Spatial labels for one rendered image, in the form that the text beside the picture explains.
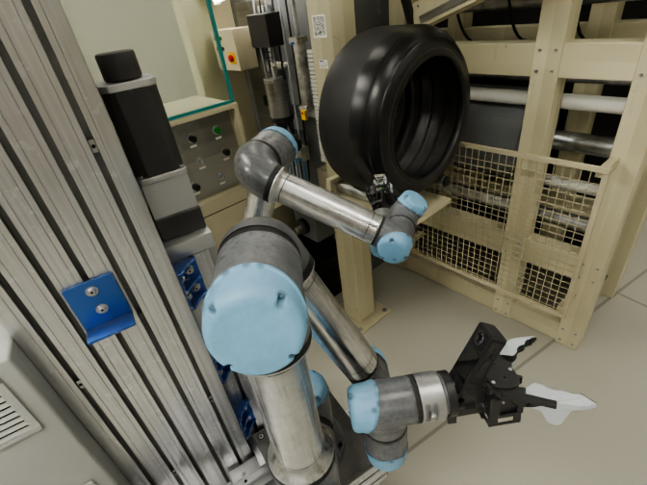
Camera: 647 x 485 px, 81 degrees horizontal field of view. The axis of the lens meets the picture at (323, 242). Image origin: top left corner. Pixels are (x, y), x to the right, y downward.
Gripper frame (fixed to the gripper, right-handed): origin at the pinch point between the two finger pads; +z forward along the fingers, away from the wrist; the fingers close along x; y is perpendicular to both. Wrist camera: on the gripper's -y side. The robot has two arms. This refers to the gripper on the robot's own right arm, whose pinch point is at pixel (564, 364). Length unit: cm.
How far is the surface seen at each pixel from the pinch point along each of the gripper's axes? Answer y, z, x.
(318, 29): -60, -24, -119
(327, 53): -52, -21, -117
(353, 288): 64, -20, -132
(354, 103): -36, -18, -82
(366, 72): -44, -13, -83
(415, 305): 88, 16, -141
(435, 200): 11, 17, -109
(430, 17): -59, 21, -124
